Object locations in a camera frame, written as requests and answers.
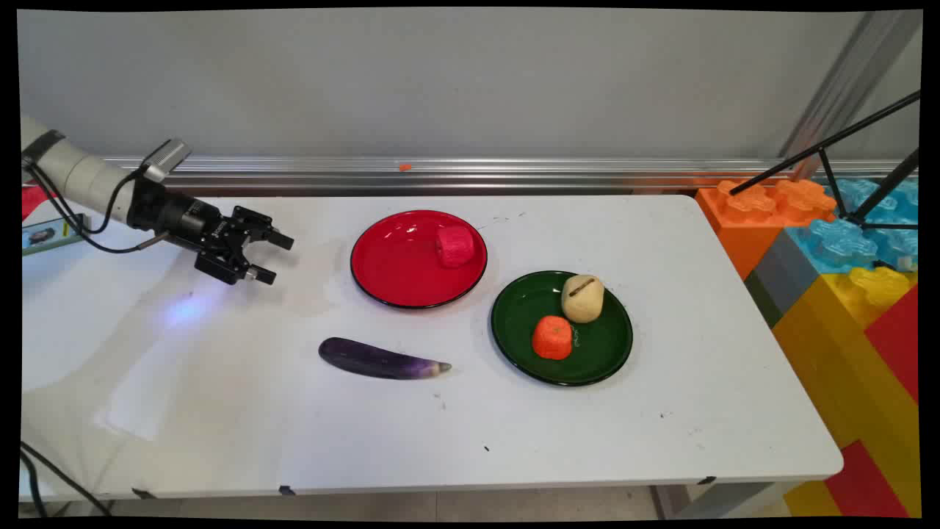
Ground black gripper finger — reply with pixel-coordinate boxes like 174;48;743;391
195;251;278;287
234;206;296;251

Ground orange toy fruit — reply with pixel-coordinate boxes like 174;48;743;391
532;316;574;361

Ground beige toy pear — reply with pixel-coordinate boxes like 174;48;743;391
561;274;605;324

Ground red object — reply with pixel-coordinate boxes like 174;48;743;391
22;184;49;221

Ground red toy fruit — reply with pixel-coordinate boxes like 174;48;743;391
435;226;476;269

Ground orange foam block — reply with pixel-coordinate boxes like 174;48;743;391
694;179;838;281

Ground black tripod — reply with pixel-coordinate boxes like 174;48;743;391
727;90;922;231

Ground aluminium rail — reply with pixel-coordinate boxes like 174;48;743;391
103;156;919;198

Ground aluminium post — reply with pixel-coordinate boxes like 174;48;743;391
778;11;922;181

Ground red plate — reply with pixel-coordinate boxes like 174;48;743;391
350;209;489;310

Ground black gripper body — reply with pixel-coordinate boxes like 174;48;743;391
129;180;252;267

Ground printed card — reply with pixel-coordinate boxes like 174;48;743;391
22;213;93;256

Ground black floor cable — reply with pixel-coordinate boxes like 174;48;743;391
18;441;112;519

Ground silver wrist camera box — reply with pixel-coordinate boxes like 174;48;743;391
140;138;193;184

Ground light blue foam block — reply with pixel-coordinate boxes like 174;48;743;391
786;179;920;276

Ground green plate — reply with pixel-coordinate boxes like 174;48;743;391
490;270;635;387

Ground purple toy eggplant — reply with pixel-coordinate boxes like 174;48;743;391
318;337;452;381

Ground grey foam block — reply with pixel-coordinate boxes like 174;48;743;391
744;229;822;329

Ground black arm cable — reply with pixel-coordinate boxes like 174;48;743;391
24;163;171;255

